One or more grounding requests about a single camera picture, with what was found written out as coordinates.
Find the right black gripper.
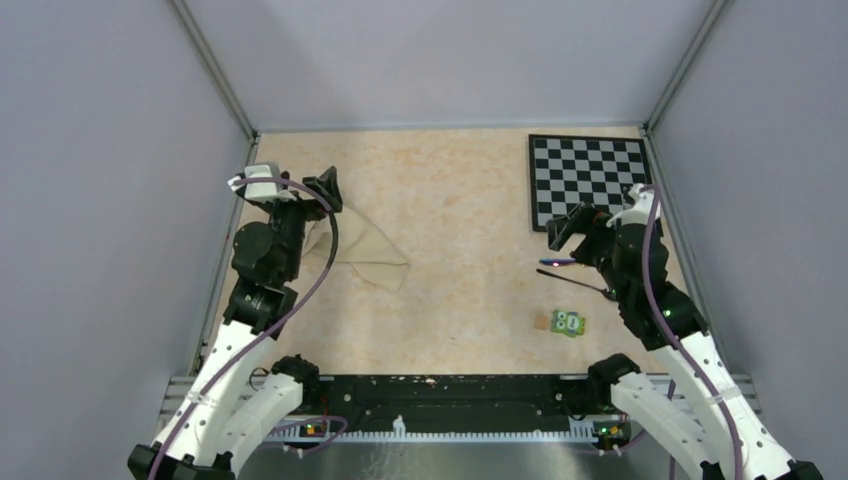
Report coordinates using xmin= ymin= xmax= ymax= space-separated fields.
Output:
xmin=546 ymin=200 xmax=631 ymax=300

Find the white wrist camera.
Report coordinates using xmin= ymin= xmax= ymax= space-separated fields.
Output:
xmin=227 ymin=163 xmax=298 ymax=204
xmin=605 ymin=183 xmax=661 ymax=228

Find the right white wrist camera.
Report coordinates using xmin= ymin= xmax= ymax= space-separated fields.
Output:
xmin=605 ymin=183 xmax=661 ymax=228

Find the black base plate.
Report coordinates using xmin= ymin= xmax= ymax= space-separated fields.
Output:
xmin=294 ymin=374 xmax=630 ymax=436

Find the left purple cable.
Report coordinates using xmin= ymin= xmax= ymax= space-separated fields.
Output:
xmin=146 ymin=176 xmax=341 ymax=480

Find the iridescent purple utensil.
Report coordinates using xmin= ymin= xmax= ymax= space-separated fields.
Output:
xmin=538 ymin=258 xmax=575 ymax=267

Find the aluminium frame rail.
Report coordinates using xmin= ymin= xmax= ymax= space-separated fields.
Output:
xmin=157 ymin=374 xmax=763 ymax=445

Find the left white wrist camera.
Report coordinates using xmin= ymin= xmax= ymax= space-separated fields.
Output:
xmin=227 ymin=163 xmax=298 ymax=204

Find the black utensil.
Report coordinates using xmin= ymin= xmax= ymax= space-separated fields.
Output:
xmin=536 ymin=268 xmax=615 ymax=301

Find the beige cloth napkin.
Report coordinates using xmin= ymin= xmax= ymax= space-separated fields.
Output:
xmin=302 ymin=207 xmax=411 ymax=293

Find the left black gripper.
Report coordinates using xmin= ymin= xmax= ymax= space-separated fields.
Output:
xmin=263 ymin=165 xmax=342 ymax=280

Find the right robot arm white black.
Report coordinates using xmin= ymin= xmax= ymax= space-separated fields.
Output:
xmin=546 ymin=204 xmax=822 ymax=479

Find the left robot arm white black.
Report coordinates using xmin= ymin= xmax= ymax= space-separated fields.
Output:
xmin=127 ymin=164 xmax=343 ymax=479

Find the black white checkerboard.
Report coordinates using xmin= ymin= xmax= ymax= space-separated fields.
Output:
xmin=527 ymin=134 xmax=653 ymax=232

